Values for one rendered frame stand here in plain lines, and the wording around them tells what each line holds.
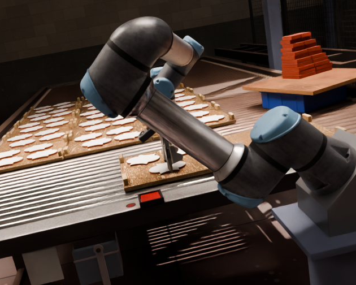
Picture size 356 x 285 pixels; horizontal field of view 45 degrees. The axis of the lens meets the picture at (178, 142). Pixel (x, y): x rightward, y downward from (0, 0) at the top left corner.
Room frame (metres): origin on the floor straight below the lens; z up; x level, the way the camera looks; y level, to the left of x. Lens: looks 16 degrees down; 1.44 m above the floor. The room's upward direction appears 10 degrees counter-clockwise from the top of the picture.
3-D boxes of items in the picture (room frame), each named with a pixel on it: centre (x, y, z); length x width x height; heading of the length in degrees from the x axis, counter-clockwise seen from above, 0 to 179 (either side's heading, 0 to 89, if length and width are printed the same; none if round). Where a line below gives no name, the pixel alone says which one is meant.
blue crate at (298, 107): (2.15, -0.68, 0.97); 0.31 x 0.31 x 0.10; 28
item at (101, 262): (1.22, 0.31, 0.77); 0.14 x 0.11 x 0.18; 97
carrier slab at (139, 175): (1.56, 0.03, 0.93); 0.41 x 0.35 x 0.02; 98
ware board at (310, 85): (2.19, -0.73, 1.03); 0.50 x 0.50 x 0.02; 28
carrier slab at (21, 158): (2.05, 0.76, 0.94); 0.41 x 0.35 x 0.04; 97
